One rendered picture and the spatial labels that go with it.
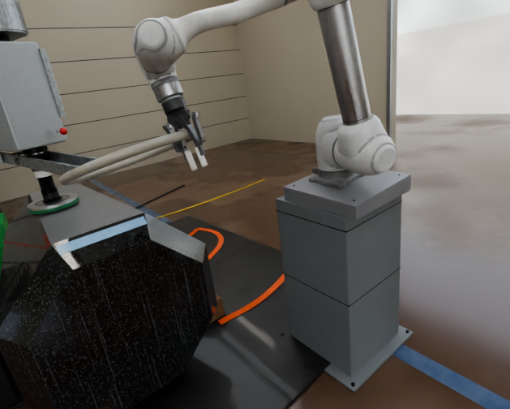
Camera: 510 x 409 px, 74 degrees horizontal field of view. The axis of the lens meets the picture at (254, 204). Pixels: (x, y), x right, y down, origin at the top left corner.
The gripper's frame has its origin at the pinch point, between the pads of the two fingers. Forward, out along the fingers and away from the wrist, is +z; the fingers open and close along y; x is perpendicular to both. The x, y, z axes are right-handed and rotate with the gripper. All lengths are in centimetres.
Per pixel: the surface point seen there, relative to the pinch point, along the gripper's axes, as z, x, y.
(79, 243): 13, 11, 52
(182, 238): 30, -23, 34
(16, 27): -72, -12, 58
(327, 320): 89, -33, -13
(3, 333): 31, 35, 75
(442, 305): 126, -88, -62
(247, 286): 92, -91, 51
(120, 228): 14.4, -1.2, 43.7
